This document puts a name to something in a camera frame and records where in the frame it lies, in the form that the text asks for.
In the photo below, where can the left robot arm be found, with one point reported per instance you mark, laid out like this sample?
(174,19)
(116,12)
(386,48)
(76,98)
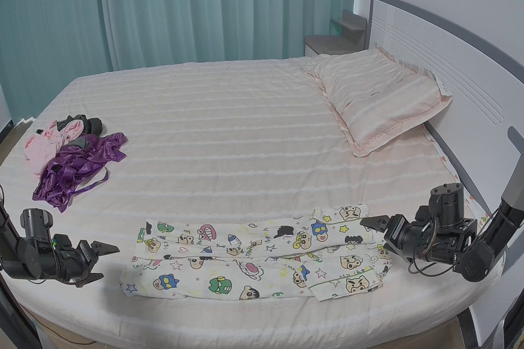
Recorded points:
(24,257)

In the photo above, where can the purple satin garment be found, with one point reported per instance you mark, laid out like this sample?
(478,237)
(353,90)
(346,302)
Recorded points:
(82,167)

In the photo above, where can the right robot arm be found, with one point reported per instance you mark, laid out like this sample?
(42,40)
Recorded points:
(475,253)

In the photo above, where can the white printed pyjama top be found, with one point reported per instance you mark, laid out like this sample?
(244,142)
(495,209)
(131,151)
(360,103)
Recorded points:
(245,261)

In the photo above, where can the grey bedside table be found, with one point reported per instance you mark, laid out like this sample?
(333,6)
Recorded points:
(327,44)

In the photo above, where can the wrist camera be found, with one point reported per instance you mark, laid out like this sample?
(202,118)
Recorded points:
(422,214)
(62,245)

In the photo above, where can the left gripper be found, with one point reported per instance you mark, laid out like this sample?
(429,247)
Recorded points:
(86,257)

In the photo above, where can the pink striped pillow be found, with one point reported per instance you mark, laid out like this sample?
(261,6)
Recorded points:
(380,98)

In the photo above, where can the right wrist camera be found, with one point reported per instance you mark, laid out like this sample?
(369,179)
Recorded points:
(422,214)

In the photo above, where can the pink garment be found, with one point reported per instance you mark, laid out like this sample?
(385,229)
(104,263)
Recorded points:
(45,147)

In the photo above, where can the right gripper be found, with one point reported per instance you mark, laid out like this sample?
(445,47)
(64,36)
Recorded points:
(401,237)

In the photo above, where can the bed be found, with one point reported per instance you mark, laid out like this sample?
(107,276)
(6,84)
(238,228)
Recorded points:
(225,126)

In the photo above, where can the dark grey garment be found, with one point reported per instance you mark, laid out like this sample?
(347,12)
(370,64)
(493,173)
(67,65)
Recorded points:
(94,124)

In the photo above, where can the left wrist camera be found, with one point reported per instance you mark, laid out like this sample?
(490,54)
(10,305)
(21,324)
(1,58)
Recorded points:
(62,245)

